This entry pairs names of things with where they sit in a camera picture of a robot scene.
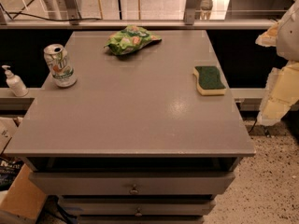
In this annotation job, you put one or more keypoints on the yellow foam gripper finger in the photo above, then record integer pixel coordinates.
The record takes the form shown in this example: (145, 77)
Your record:
(269, 37)
(281, 93)

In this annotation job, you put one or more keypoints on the green and yellow sponge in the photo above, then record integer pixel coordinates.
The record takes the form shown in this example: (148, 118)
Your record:
(208, 80)

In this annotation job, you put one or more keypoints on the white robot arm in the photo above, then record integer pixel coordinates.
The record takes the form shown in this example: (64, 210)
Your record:
(288, 35)

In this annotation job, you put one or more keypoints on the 7up soda can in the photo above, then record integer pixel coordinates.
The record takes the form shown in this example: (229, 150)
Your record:
(57, 60)

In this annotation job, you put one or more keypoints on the green chip bag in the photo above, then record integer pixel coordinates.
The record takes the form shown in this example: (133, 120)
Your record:
(130, 39)

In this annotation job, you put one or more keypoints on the grey drawer cabinet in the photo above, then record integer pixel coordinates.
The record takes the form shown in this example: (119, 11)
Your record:
(139, 113)

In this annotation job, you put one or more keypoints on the top grey drawer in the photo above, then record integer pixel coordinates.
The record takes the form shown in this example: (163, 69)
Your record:
(120, 183)

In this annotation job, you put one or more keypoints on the grey drawer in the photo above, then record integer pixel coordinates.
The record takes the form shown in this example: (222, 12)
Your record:
(127, 207)
(120, 183)

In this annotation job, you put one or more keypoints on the metal drawer knob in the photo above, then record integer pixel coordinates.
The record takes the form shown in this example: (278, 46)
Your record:
(134, 190)
(138, 212)

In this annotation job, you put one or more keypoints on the middle grey drawer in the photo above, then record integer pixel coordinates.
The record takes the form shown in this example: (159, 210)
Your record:
(127, 207)

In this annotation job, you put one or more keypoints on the lower metal drawer knob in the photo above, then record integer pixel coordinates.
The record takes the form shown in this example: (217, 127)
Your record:
(138, 212)

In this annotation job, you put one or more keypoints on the white pump bottle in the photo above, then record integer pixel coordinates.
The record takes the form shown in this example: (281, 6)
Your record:
(15, 83)

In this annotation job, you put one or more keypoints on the cardboard box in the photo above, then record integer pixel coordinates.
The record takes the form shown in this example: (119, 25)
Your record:
(23, 201)

